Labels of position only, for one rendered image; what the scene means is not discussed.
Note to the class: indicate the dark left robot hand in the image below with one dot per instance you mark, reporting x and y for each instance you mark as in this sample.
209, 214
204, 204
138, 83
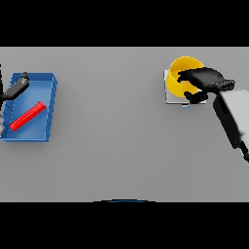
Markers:
16, 88

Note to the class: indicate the red beaker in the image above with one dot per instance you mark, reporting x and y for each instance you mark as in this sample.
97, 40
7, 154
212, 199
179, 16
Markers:
27, 116

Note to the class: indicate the pale square measuring scale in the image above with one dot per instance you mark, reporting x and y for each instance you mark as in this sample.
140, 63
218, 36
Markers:
171, 99

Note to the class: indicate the blue tray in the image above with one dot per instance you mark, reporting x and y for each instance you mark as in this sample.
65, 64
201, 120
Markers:
39, 128

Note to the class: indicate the yellow bowl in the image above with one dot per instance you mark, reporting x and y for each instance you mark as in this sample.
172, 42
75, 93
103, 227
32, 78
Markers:
175, 85

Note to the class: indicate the dark right robot hand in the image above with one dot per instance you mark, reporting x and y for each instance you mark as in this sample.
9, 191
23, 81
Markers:
206, 78

